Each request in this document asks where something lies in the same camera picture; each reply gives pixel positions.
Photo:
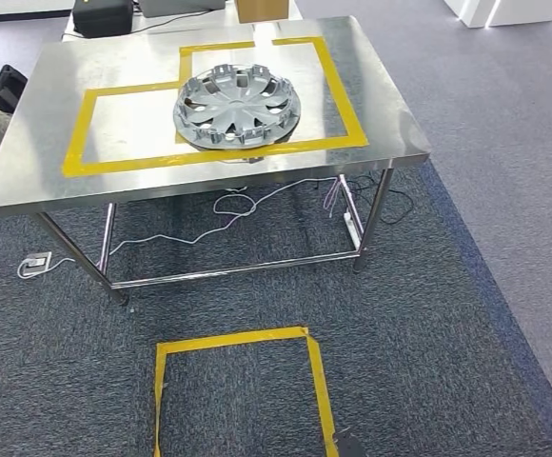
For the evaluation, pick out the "yellow tape on workbench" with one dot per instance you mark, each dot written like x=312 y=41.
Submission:
x=73 y=151

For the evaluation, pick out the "white table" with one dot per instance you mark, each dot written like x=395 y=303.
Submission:
x=219 y=25

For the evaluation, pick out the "stainless steel workbench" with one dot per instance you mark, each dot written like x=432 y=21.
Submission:
x=42 y=126

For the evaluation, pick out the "yellow floor tape rectangle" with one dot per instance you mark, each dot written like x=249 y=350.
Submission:
x=321 y=385

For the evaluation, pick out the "black bag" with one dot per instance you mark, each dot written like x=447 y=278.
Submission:
x=7 y=88

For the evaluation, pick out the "black zip case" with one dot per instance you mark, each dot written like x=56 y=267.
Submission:
x=102 y=19

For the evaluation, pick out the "white display block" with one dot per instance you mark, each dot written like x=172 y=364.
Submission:
x=518 y=11

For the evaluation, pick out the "white power strip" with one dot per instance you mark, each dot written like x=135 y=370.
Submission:
x=353 y=230

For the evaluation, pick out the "silver wheel hubcap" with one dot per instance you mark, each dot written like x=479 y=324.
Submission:
x=238 y=110

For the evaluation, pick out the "grey laptop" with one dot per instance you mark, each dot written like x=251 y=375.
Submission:
x=180 y=7

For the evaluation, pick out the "grey floor socket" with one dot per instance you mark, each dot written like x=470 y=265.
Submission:
x=38 y=263

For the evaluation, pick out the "brown cardboard box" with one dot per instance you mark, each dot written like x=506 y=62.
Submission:
x=261 y=11

